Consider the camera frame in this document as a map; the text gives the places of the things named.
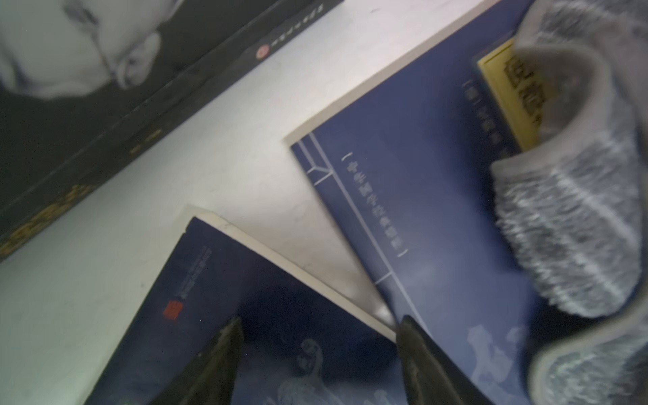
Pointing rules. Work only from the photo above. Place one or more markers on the grey striped cleaning cloth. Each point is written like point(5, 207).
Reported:
point(574, 207)

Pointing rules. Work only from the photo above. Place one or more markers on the black portrait book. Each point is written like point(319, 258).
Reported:
point(87, 86)

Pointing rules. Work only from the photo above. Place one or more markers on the blue book yellow label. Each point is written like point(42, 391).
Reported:
point(304, 343)
point(402, 165)

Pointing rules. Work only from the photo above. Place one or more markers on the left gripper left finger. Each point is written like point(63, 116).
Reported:
point(209, 378)

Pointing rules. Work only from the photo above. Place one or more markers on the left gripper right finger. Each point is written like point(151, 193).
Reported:
point(429, 376)

